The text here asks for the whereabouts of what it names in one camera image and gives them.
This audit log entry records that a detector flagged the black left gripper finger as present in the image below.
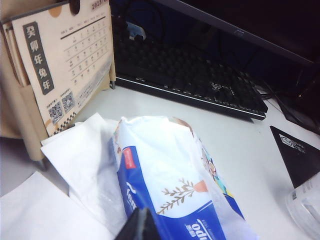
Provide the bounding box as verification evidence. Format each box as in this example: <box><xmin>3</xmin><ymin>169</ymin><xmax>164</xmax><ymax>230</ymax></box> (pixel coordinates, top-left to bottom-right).
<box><xmin>115</xmin><ymin>206</ymin><xmax>162</xmax><ymax>240</ymax></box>

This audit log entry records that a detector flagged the blue white tissue pack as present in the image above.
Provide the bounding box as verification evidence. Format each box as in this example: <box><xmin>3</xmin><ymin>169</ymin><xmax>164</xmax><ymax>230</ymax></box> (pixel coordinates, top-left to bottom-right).
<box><xmin>109</xmin><ymin>115</ymin><xmax>260</xmax><ymax>240</ymax></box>

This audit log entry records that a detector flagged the white tissue sheet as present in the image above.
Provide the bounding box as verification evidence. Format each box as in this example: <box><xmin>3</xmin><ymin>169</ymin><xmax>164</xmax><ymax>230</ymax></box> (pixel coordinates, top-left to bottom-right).
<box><xmin>40</xmin><ymin>112</ymin><xmax>131</xmax><ymax>226</ymax></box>

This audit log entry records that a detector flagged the clear pump alcohol bottle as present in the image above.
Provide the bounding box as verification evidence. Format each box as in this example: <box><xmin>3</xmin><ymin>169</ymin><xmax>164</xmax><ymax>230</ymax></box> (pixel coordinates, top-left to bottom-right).
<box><xmin>286</xmin><ymin>172</ymin><xmax>320</xmax><ymax>240</ymax></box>

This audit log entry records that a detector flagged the white paper sheet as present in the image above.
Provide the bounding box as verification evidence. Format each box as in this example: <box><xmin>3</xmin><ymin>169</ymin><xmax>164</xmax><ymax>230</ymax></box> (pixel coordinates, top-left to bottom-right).
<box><xmin>0</xmin><ymin>171</ymin><xmax>115</xmax><ymax>240</ymax></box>

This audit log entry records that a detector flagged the black keyboard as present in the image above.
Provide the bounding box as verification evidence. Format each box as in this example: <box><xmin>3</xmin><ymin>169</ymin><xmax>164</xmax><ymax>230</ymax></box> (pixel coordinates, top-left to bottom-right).
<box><xmin>112</xmin><ymin>32</ymin><xmax>269</xmax><ymax>123</ymax></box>

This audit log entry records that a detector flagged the black mouse pad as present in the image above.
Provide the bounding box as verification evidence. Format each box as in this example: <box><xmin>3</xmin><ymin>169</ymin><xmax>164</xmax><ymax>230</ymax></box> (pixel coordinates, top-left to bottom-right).
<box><xmin>269</xmin><ymin>125</ymin><xmax>320</xmax><ymax>190</ymax></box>

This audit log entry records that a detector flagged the beige desk calendar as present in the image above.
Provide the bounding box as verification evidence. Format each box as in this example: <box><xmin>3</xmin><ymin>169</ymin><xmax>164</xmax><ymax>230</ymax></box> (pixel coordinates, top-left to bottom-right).
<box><xmin>0</xmin><ymin>0</ymin><xmax>117</xmax><ymax>172</ymax></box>

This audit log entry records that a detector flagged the black HSD monitor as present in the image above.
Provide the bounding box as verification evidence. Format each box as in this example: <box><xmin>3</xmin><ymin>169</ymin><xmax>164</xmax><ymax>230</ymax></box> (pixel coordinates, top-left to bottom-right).
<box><xmin>274</xmin><ymin>59</ymin><xmax>320</xmax><ymax>128</ymax></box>

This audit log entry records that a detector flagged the black AOC monitor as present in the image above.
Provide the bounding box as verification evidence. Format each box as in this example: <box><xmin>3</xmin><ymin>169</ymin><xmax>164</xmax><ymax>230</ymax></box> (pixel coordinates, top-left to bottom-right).
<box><xmin>147</xmin><ymin>0</ymin><xmax>320</xmax><ymax>70</ymax></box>

